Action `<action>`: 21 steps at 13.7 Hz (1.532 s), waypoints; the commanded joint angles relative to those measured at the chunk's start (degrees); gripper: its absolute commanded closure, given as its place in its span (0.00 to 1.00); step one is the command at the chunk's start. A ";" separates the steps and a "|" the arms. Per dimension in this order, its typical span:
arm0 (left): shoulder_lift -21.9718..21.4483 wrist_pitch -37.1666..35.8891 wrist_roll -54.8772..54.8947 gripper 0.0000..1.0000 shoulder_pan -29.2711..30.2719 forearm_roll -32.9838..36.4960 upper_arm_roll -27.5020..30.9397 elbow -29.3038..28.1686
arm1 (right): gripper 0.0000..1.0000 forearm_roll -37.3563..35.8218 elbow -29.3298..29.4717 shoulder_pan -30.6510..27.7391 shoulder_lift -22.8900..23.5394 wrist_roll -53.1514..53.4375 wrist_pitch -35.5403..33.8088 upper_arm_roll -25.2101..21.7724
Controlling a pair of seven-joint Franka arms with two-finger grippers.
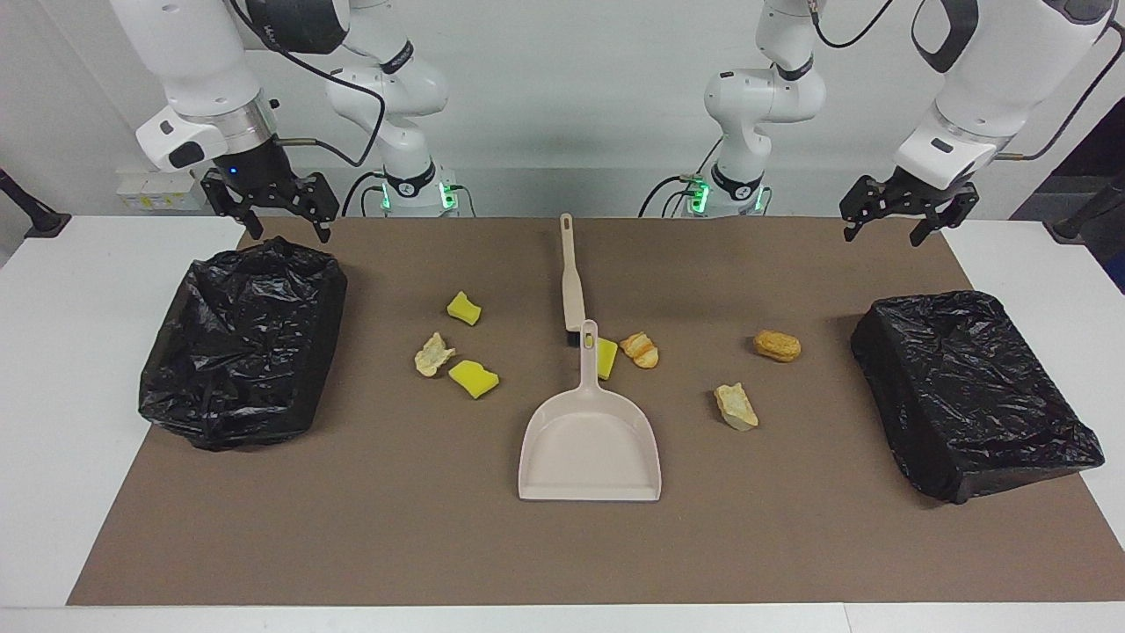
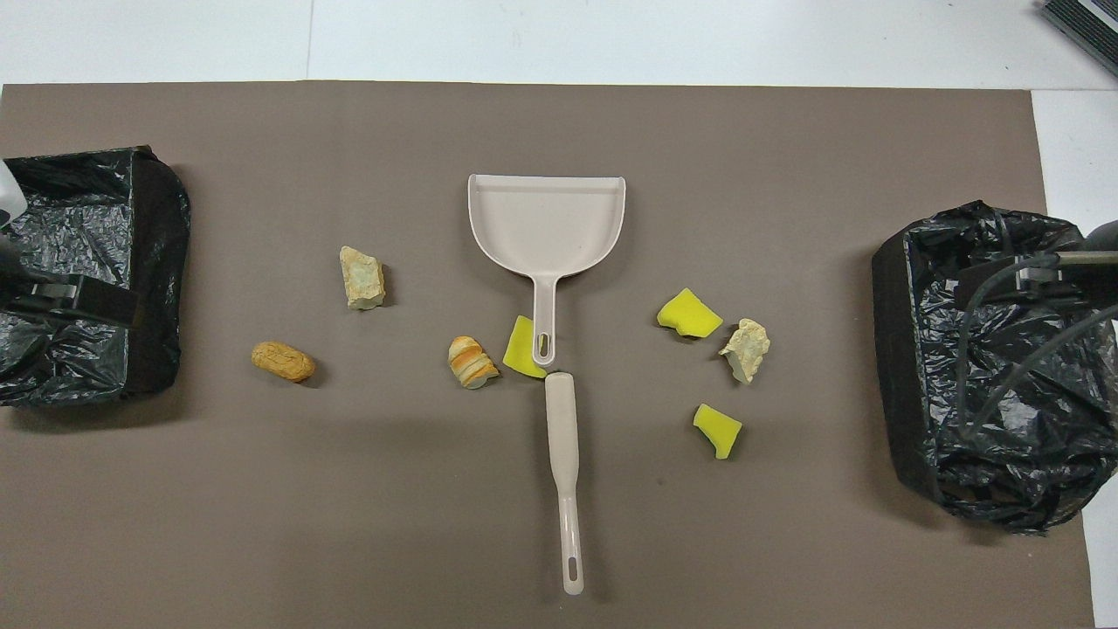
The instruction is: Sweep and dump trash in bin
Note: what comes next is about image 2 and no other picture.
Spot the large yellow sponge piece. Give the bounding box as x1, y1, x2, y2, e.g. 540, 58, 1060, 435
657, 287, 724, 340

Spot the brown bread roll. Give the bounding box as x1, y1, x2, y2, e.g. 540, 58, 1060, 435
251, 341, 316, 384

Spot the orange striped croissant piece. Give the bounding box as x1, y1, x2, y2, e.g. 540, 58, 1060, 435
447, 335, 500, 390

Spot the beige hand brush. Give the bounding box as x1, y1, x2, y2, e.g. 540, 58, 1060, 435
544, 372, 585, 596

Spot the yellow sponge with green back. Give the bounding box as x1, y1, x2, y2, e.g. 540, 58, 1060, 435
502, 315, 549, 379

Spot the small yellow sponge piece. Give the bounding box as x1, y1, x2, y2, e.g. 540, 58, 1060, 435
693, 404, 743, 460

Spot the large brown table mat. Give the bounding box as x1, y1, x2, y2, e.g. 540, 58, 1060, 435
0, 81, 1097, 629

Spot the pale foam chunk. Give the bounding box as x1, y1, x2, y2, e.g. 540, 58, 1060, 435
719, 318, 771, 385

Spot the black bag lined empty bin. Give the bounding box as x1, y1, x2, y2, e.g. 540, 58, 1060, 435
0, 145, 191, 408

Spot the grey ribbed device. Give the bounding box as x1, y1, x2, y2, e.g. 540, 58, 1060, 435
1039, 0, 1118, 78

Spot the beige plastic dustpan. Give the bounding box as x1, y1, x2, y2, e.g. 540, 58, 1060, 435
467, 174, 627, 366

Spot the black bag lined trash bin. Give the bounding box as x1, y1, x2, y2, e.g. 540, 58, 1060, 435
872, 200, 1118, 536

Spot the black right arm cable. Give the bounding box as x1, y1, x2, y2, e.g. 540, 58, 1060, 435
956, 249, 1118, 438

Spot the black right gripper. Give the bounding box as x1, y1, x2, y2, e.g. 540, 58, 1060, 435
955, 250, 1118, 308

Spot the pale tan stone-like chunk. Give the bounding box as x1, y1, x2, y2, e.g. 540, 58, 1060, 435
339, 245, 386, 311

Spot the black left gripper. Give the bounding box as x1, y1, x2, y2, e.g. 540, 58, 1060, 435
0, 260, 141, 329

